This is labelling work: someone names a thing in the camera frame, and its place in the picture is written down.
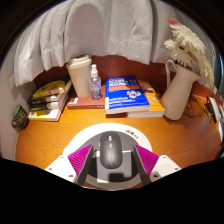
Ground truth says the dark jar with green lid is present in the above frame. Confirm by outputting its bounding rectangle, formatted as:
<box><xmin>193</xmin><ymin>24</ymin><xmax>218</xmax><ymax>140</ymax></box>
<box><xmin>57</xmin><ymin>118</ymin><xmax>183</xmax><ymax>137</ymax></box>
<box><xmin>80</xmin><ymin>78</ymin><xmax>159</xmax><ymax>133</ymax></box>
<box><xmin>11</xmin><ymin>104</ymin><xmax>30</xmax><ymax>131</ymax></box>

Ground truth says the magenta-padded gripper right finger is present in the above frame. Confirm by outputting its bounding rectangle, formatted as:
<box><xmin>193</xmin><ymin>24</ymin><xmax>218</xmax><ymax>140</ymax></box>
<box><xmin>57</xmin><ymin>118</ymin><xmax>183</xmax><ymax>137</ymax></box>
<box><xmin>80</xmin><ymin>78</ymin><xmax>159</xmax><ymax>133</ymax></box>
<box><xmin>133</xmin><ymin>143</ymin><xmax>183</xmax><ymax>184</ymax></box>

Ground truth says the round white grey mouse pad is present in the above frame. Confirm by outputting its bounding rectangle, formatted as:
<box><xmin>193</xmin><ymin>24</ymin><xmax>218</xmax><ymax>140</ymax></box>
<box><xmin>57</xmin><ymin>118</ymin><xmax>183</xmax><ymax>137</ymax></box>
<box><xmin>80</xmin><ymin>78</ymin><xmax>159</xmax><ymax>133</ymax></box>
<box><xmin>63</xmin><ymin>122</ymin><xmax>154</xmax><ymax>191</ymax></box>

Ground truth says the white curtain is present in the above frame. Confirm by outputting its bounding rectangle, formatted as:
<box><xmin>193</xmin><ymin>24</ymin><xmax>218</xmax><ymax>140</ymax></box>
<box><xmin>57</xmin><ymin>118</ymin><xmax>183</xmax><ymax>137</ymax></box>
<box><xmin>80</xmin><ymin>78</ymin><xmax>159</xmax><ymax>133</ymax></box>
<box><xmin>8</xmin><ymin>0</ymin><xmax>201</xmax><ymax>88</ymax></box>

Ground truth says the yellow white book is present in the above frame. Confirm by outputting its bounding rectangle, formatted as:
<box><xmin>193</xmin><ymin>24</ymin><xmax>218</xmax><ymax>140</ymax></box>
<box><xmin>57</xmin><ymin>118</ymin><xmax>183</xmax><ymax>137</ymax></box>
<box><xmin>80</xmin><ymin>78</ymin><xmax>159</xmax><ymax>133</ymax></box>
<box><xmin>27</xmin><ymin>101</ymin><xmax>68</xmax><ymax>122</ymax></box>

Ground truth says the black cable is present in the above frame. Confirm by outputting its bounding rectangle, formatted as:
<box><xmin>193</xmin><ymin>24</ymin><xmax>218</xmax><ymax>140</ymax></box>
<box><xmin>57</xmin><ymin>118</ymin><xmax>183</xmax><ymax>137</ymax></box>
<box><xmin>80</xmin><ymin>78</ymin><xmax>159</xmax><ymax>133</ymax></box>
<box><xmin>184</xmin><ymin>98</ymin><xmax>209</xmax><ymax>118</ymax></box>

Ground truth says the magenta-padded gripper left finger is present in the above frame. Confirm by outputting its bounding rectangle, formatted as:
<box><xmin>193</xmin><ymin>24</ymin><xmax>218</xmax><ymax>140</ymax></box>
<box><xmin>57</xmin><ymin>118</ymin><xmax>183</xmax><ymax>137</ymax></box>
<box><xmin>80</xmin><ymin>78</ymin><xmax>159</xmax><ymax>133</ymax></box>
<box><xmin>44</xmin><ymin>143</ymin><xmax>95</xmax><ymax>187</ymax></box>

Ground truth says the clear spray bottle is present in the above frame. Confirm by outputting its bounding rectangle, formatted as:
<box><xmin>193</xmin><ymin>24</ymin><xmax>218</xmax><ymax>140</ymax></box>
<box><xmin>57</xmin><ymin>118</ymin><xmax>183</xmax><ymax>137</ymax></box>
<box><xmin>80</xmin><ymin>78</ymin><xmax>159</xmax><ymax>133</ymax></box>
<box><xmin>89</xmin><ymin>63</ymin><xmax>102</xmax><ymax>102</ymax></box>

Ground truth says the yellow and black book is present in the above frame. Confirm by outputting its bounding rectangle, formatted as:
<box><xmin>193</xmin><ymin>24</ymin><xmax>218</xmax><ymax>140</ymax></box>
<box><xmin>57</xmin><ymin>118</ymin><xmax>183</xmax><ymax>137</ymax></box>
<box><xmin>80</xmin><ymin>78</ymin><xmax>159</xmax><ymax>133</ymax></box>
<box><xmin>31</xmin><ymin>78</ymin><xmax>73</xmax><ymax>100</ymax></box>

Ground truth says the dark book with white spine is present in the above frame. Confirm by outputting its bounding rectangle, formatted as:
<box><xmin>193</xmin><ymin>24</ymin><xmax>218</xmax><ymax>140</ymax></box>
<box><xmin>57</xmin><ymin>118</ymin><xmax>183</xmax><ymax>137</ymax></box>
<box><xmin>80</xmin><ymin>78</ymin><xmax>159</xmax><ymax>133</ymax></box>
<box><xmin>27</xmin><ymin>94</ymin><xmax>69</xmax><ymax>112</ymax></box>

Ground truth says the black computer mouse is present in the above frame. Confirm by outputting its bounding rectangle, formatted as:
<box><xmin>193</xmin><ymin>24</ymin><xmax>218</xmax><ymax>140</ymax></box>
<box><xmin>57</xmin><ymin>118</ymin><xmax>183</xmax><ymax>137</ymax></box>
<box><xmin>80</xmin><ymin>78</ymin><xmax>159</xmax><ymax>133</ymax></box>
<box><xmin>99</xmin><ymin>131</ymin><xmax>126</xmax><ymax>170</ymax></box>

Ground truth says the white pink flower bouquet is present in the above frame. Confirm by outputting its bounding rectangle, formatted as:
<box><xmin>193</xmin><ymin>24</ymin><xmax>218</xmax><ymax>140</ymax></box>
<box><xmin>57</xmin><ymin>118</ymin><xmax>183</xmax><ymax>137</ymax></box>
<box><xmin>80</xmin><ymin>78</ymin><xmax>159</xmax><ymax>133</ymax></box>
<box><xmin>163</xmin><ymin>18</ymin><xmax>215</xmax><ymax>89</ymax></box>

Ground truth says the orange yellow book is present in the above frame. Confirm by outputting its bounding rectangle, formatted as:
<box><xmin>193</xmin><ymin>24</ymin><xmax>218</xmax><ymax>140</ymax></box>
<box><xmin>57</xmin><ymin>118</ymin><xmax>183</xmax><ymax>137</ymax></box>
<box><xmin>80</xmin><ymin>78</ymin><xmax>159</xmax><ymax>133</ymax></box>
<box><xmin>126</xmin><ymin>79</ymin><xmax>166</xmax><ymax>119</ymax></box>

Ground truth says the red-brown book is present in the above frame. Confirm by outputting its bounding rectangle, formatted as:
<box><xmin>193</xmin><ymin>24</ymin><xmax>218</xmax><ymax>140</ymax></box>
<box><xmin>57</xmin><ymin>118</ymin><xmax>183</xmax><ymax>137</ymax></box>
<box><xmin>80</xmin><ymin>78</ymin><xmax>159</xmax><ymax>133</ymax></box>
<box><xmin>66</xmin><ymin>84</ymin><xmax>107</xmax><ymax>110</ymax></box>

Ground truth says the cream travel tumbler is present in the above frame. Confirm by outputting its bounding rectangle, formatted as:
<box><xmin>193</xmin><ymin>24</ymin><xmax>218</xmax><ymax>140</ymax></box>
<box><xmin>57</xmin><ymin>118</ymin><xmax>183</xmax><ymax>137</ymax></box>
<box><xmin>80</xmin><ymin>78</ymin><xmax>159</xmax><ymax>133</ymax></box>
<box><xmin>65</xmin><ymin>54</ymin><xmax>93</xmax><ymax>99</ymax></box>

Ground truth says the white ceramic pitcher vase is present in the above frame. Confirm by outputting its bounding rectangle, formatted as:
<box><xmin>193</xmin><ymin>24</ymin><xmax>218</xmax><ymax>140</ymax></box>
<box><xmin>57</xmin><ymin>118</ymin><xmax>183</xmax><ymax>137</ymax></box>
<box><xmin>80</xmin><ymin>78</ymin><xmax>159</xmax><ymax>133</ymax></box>
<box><xmin>160</xmin><ymin>59</ymin><xmax>201</xmax><ymax>121</ymax></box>

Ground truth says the blue book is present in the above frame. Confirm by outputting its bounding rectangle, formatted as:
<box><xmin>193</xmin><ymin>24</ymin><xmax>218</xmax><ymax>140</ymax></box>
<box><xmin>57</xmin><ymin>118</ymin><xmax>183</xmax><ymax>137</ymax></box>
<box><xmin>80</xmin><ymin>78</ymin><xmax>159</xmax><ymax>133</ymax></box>
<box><xmin>104</xmin><ymin>75</ymin><xmax>151</xmax><ymax>115</ymax></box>

